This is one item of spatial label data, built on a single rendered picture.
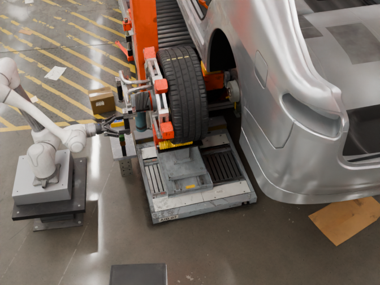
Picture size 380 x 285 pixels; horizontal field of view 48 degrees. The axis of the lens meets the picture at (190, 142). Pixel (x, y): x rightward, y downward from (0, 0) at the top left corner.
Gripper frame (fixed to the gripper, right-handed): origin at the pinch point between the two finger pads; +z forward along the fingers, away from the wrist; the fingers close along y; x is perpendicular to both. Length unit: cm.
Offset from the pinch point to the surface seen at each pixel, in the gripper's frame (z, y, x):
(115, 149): -10.3, -15.6, -38.1
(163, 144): 24.6, -3.6, -29.9
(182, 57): 42, -16, 35
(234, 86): 77, -9, 9
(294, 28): 83, 47, 87
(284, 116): 71, 75, 59
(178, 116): 32.3, 14.0, 11.7
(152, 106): 19.9, -10.0, 2.4
